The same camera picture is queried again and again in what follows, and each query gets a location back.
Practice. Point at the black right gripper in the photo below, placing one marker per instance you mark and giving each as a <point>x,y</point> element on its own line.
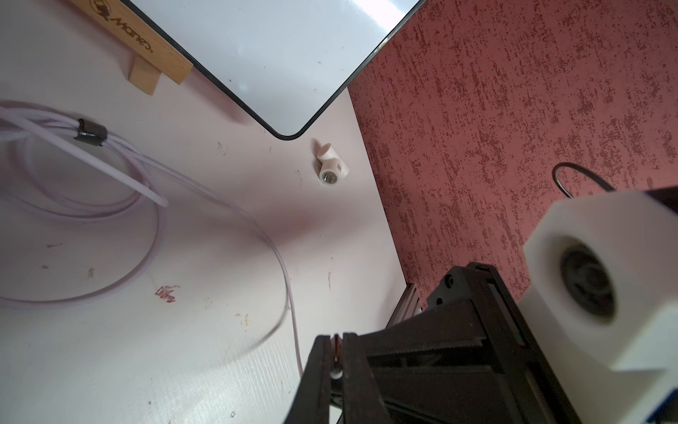
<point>468,358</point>

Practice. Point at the small white phone holder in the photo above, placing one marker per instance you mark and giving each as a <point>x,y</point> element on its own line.
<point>333,168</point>

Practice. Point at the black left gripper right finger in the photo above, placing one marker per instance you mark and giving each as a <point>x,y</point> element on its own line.
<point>362,401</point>

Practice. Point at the right aluminium corner post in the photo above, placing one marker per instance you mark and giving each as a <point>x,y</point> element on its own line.
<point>408,306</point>

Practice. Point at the white board black frame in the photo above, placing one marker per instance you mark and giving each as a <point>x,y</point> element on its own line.
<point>283,62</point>

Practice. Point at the black cable clip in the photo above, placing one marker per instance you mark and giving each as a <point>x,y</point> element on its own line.
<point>91,133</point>

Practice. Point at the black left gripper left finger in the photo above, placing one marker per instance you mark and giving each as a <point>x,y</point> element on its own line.
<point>312,400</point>

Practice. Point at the wooden board stand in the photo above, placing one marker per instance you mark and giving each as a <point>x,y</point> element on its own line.
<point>154,56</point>

